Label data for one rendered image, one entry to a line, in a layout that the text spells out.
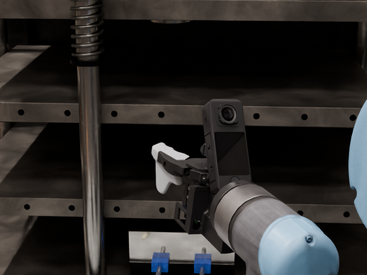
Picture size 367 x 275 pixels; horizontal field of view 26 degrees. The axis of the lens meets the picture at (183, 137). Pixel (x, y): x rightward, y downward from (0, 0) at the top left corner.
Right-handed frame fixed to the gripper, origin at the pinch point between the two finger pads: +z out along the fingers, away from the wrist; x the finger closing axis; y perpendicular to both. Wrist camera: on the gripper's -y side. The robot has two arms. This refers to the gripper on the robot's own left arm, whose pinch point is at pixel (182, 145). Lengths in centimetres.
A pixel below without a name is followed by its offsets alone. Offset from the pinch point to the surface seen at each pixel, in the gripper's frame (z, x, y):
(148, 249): 80, 29, 51
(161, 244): 79, 32, 49
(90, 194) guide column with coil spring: 83, 13, 37
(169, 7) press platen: 82, 27, -10
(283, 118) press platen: 68, 54, 12
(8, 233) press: 131, 3, 67
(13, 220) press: 141, 6, 67
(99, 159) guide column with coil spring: 83, 14, 28
